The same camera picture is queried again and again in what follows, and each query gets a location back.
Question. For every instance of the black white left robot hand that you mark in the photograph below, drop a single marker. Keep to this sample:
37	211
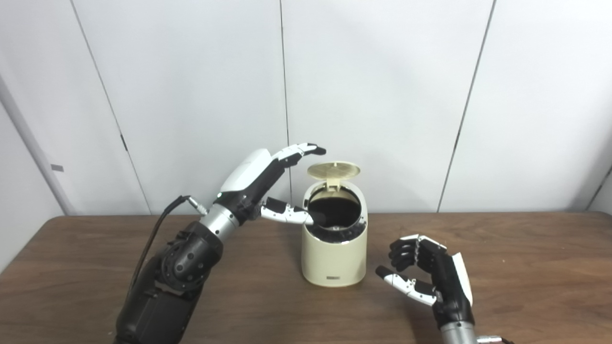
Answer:
248	179

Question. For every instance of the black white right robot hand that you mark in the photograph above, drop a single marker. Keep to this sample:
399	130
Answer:
444	279

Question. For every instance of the cream round bin lid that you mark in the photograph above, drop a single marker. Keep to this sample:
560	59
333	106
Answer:
333	169

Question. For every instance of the cream-colored round bin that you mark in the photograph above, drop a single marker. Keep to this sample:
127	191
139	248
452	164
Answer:
334	260

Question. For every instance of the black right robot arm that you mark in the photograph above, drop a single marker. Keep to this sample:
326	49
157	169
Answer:
459	333

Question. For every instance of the small grey wall tag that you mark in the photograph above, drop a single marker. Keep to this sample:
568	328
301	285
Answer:
57	168

